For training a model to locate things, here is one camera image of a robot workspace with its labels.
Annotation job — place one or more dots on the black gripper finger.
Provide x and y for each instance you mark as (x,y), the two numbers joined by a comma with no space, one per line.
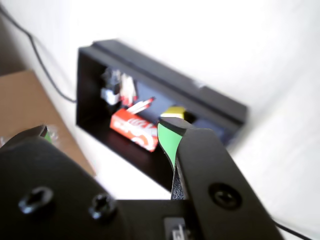
(50,187)

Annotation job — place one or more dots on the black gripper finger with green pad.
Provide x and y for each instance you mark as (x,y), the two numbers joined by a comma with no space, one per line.
(205,162)

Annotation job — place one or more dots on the yellow wooden cube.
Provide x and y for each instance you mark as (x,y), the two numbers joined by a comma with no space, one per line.
(175,112)

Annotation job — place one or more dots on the red tipped wooden match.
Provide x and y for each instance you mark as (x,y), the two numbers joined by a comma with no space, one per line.
(143,103)
(140,108)

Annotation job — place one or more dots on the red white matchbox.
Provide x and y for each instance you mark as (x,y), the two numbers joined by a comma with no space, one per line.
(130,127)

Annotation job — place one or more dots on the large brown cardboard box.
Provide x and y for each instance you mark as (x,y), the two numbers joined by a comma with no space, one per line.
(25,100)

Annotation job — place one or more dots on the black box tray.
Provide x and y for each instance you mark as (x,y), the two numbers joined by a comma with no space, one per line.
(85,87)

